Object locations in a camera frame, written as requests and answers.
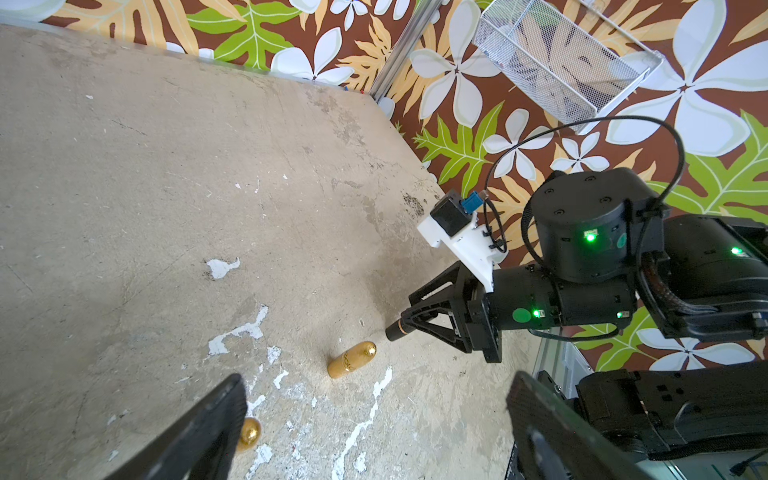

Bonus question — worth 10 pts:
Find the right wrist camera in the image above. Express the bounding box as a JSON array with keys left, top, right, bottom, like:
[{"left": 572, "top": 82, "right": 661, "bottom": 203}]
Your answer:
[{"left": 417, "top": 191, "right": 506, "bottom": 292}]

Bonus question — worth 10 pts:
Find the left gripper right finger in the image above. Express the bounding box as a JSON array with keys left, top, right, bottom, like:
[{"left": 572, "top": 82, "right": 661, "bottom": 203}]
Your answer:
[{"left": 506, "top": 371, "right": 649, "bottom": 479}]

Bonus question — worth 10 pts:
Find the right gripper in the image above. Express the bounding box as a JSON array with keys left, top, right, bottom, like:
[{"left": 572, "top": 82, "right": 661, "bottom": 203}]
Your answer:
[{"left": 398, "top": 262, "right": 502, "bottom": 363}]

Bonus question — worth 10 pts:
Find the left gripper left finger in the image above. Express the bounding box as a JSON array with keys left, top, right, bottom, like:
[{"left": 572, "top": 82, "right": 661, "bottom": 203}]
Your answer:
[{"left": 108, "top": 373, "right": 247, "bottom": 479}]

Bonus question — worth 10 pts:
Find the black lipstick tube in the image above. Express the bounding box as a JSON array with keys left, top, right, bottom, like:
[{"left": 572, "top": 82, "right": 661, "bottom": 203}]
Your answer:
[{"left": 385, "top": 319, "right": 414, "bottom": 342}]

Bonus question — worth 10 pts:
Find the white mesh basket right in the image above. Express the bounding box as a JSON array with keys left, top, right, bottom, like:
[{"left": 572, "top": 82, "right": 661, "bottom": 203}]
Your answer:
[{"left": 473, "top": 1, "right": 665, "bottom": 135}]

